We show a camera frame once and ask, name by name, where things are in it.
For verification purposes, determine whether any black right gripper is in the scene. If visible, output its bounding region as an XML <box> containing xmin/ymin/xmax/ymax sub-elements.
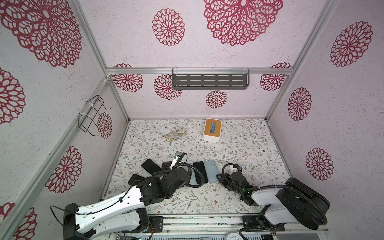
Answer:
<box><xmin>215</xmin><ymin>173</ymin><xmax>242</xmax><ymax>198</ymax></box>

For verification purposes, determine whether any light blue phone case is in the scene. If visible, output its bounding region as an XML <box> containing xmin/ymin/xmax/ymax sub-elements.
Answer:
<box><xmin>204</xmin><ymin>160</ymin><xmax>220</xmax><ymax>183</ymax></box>

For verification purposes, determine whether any black phone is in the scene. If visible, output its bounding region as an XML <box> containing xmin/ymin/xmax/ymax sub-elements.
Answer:
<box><xmin>162</xmin><ymin>161</ymin><xmax>172</xmax><ymax>170</ymax></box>
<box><xmin>128</xmin><ymin>174</ymin><xmax>145</xmax><ymax>186</ymax></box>
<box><xmin>142</xmin><ymin>159</ymin><xmax>162</xmax><ymax>176</ymax></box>

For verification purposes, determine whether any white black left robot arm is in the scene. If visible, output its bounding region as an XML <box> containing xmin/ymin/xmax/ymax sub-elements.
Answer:
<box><xmin>63</xmin><ymin>164</ymin><xmax>193</xmax><ymax>240</ymax></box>

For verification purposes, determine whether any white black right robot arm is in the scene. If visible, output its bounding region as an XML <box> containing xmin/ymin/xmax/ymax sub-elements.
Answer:
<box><xmin>217</xmin><ymin>171</ymin><xmax>331</xmax><ymax>230</ymax></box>

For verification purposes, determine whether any clear plastic bag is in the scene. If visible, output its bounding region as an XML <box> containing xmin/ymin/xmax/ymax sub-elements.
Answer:
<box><xmin>165</xmin><ymin>129</ymin><xmax>188</xmax><ymax>142</ymax></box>

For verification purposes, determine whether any round white gauge dial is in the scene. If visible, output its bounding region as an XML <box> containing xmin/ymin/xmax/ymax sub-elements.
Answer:
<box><xmin>225</xmin><ymin>232</ymin><xmax>243</xmax><ymax>240</ymax></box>

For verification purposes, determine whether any white wooden-top tissue box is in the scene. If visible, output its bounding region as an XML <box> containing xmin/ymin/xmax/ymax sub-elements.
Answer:
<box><xmin>203</xmin><ymin>118</ymin><xmax>222</xmax><ymax>143</ymax></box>

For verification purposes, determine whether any black corrugated left cable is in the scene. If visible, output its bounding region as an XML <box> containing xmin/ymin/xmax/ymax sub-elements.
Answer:
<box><xmin>152</xmin><ymin>162</ymin><xmax>206</xmax><ymax>189</ymax></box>

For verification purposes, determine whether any black corrugated cable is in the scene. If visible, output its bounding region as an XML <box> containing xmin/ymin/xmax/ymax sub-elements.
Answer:
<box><xmin>152</xmin><ymin>162</ymin><xmax>206</xmax><ymax>189</ymax></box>
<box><xmin>221</xmin><ymin>162</ymin><xmax>328</xmax><ymax>226</ymax></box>

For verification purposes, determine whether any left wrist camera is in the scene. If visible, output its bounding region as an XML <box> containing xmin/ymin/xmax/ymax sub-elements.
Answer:
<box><xmin>170</xmin><ymin>152</ymin><xmax>188</xmax><ymax>169</ymax></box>

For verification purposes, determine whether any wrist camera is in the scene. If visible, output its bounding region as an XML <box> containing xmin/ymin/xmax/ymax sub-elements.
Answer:
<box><xmin>224</xmin><ymin>164</ymin><xmax>242</xmax><ymax>175</ymax></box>
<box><xmin>170</xmin><ymin>152</ymin><xmax>188</xmax><ymax>169</ymax></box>

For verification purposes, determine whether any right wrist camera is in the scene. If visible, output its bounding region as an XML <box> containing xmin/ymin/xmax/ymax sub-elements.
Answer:
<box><xmin>224</xmin><ymin>164</ymin><xmax>242</xmax><ymax>175</ymax></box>

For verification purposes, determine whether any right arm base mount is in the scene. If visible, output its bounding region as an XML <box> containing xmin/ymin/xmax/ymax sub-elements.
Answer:
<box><xmin>242</xmin><ymin>214</ymin><xmax>285</xmax><ymax>232</ymax></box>

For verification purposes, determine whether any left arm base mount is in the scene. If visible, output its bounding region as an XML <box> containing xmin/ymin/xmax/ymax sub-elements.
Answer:
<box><xmin>136</xmin><ymin>208</ymin><xmax>164</xmax><ymax>233</ymax></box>

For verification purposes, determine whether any aluminium front rail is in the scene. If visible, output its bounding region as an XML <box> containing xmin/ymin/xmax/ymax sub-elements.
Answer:
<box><xmin>98</xmin><ymin>213</ymin><xmax>329</xmax><ymax>238</ymax></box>

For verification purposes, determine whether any black corrugated right cable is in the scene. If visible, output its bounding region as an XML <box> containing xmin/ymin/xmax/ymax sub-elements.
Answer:
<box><xmin>221</xmin><ymin>162</ymin><xmax>328</xmax><ymax>226</ymax></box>

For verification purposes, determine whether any grey slotted wall shelf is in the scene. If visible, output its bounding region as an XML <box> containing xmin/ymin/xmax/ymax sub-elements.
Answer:
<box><xmin>171</xmin><ymin>69</ymin><xmax>250</xmax><ymax>90</ymax></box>

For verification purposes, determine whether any black wire wall basket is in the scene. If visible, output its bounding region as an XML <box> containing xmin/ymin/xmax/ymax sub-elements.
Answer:
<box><xmin>78</xmin><ymin>95</ymin><xmax>113</xmax><ymax>139</ymax></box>

